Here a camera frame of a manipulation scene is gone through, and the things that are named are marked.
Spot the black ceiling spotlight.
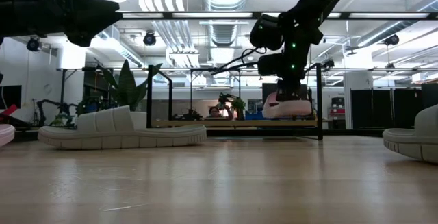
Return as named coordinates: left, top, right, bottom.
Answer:
left=142, top=31, right=157, bottom=47
left=26, top=36, right=41, bottom=53
left=383, top=33, right=400, bottom=47

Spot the background equipment rack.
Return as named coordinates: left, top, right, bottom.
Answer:
left=330, top=96, right=346, bottom=129

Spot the pink slide sandal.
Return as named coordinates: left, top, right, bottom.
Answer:
left=0, top=123, right=16, bottom=148
left=261, top=91, right=314, bottom=119

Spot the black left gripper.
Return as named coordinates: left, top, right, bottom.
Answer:
left=40, top=0, right=123, bottom=48

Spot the snake plant in white pot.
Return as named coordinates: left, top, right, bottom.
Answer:
left=96, top=58, right=164, bottom=131

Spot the red padded object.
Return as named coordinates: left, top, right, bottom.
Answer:
left=0, top=103, right=18, bottom=119

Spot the black room partition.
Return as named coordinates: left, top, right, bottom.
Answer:
left=350, top=87, right=422, bottom=129

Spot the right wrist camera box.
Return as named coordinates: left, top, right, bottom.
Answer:
left=257, top=53, right=285, bottom=77

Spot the black screen behind shelf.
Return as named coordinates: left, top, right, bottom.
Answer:
left=262, top=82, right=279, bottom=97

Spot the black frame wooden shoe shelf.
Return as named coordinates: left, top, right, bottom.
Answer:
left=146, top=62, right=324, bottom=141

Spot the black metal table frame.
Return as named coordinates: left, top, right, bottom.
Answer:
left=13, top=127, right=385, bottom=142

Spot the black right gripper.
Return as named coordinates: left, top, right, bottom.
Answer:
left=275, top=54, right=311, bottom=103

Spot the black overhead frame beam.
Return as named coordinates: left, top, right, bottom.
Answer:
left=116, top=10, right=438, bottom=21

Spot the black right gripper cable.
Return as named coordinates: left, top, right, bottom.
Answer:
left=210, top=47, right=268, bottom=76

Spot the person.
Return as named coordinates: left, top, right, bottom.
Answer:
left=204, top=105, right=234, bottom=121

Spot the grey slide sandal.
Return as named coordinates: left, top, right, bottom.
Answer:
left=382, top=103, right=438, bottom=165
left=37, top=105, right=208, bottom=151

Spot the black wall monitor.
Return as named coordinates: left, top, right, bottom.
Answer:
left=0, top=85, right=23, bottom=110

